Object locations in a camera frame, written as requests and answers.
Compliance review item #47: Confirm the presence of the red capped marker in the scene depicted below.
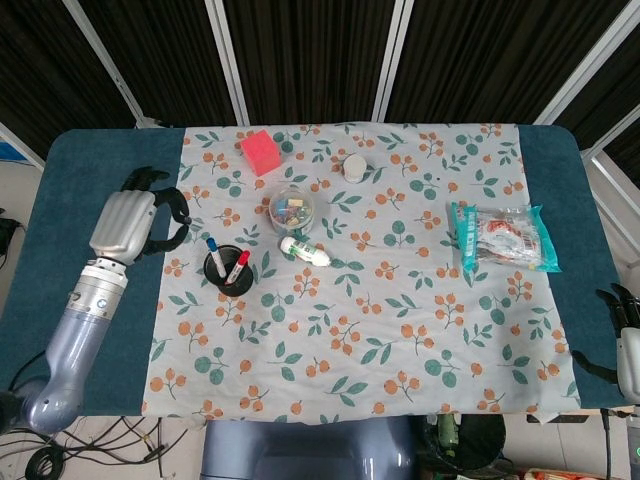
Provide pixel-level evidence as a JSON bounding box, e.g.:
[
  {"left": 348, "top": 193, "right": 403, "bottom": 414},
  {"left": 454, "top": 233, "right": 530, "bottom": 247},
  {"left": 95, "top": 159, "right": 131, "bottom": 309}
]
[{"left": 225, "top": 250, "right": 251, "bottom": 286}]

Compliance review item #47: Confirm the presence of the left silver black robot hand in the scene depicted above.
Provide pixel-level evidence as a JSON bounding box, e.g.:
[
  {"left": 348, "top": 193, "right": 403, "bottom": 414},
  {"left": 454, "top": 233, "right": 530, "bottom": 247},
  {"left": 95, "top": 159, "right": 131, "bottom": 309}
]
[{"left": 88, "top": 167, "right": 192, "bottom": 267}]

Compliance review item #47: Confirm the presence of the teal table cover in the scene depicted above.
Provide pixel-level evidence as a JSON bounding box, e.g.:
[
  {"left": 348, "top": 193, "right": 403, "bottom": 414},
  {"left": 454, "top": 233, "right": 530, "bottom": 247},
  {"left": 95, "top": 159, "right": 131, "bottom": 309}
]
[{"left": 0, "top": 124, "right": 640, "bottom": 416}]

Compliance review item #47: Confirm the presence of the coiled black floor cable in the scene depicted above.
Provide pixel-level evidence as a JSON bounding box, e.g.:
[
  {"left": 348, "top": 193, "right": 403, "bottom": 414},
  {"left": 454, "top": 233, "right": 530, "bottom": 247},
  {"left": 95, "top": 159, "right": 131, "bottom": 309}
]
[{"left": 24, "top": 444, "right": 66, "bottom": 480}]

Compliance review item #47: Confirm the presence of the pink foam cube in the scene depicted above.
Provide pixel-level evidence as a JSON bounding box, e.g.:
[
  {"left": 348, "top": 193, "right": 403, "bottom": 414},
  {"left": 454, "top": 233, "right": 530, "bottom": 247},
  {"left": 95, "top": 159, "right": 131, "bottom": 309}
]
[{"left": 239, "top": 129, "right": 283, "bottom": 177}]

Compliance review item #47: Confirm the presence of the teal clear snack bag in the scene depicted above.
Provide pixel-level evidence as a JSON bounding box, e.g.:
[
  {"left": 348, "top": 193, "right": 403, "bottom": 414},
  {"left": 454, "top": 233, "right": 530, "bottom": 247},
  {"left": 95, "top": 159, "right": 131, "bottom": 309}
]
[{"left": 449, "top": 201, "right": 562, "bottom": 274}]

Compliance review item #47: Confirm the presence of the white green print bottle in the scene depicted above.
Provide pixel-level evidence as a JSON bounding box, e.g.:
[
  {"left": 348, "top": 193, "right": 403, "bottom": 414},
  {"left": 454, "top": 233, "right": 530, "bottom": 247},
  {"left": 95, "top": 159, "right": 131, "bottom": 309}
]
[{"left": 279, "top": 235, "right": 332, "bottom": 268}]

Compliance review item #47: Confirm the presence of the blue grey robot torso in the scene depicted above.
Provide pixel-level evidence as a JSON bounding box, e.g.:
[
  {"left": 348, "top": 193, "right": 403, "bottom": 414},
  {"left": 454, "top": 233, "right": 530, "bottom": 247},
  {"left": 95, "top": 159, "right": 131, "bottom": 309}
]
[{"left": 201, "top": 418, "right": 421, "bottom": 480}]

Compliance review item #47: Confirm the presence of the black mesh pen holder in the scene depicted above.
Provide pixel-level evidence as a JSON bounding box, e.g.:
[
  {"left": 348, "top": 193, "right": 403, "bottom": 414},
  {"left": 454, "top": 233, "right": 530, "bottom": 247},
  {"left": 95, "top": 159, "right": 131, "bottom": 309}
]
[{"left": 203, "top": 243, "right": 255, "bottom": 297}]

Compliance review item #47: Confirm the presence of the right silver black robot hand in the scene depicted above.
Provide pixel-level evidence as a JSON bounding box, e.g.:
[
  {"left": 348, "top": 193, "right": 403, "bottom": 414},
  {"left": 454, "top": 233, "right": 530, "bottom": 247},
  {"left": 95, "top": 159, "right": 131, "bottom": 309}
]
[{"left": 572, "top": 282, "right": 640, "bottom": 404}]

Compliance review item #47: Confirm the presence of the blue capped marker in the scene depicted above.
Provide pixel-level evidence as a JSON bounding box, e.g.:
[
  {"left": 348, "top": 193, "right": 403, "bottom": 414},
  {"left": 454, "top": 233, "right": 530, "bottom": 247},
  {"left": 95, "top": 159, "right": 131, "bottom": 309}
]
[{"left": 206, "top": 237, "right": 228, "bottom": 279}]

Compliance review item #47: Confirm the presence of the small white cylinder cap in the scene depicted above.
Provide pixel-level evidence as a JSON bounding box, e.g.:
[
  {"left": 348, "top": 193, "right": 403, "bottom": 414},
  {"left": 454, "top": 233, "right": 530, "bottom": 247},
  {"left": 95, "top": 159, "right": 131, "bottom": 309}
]
[{"left": 342, "top": 154, "right": 368, "bottom": 184}]

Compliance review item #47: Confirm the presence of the white metal frame pole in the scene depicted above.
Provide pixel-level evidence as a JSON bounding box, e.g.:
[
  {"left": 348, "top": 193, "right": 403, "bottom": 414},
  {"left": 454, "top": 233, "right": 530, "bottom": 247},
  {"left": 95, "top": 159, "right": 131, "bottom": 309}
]
[
  {"left": 0, "top": 121, "right": 47, "bottom": 169},
  {"left": 203, "top": 0, "right": 250, "bottom": 126},
  {"left": 582, "top": 102, "right": 640, "bottom": 161},
  {"left": 372, "top": 0, "right": 415, "bottom": 123},
  {"left": 62, "top": 0, "right": 147, "bottom": 126},
  {"left": 533, "top": 0, "right": 640, "bottom": 126}
]

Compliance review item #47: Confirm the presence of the black round bin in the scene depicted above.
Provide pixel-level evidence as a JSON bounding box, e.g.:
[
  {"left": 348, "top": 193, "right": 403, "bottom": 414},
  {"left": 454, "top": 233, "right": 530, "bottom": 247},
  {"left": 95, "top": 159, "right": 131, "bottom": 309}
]
[{"left": 429, "top": 412, "right": 506, "bottom": 474}]

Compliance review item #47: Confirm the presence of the clear jar of binder clips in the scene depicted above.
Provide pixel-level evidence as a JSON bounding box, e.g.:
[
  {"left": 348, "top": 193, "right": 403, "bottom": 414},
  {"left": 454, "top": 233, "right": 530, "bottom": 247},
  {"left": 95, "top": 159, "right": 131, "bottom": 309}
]
[{"left": 268, "top": 184, "right": 317, "bottom": 235}]

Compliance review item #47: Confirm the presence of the floral orange berry tablecloth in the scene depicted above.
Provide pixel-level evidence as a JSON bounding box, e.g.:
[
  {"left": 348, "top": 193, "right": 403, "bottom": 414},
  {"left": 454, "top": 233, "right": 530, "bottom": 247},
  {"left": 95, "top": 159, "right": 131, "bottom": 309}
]
[{"left": 141, "top": 121, "right": 584, "bottom": 424}]

